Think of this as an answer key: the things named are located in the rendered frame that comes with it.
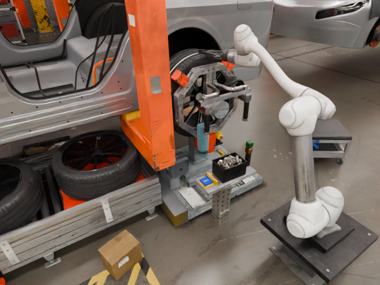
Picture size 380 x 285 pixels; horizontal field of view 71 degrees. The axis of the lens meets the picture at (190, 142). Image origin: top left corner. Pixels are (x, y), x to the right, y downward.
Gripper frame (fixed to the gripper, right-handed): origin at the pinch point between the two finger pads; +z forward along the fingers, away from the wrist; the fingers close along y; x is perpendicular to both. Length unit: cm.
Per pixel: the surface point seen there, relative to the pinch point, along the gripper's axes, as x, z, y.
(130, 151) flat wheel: -70, 35, -48
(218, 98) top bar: -22.3, -24.4, -20.3
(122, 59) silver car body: -5, 48, -32
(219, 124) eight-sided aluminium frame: -56, -14, 5
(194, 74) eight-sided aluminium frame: -10.6, -4.3, -18.4
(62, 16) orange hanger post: -1, 248, 60
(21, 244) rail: -92, 46, -136
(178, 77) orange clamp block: -10.0, 0.9, -29.3
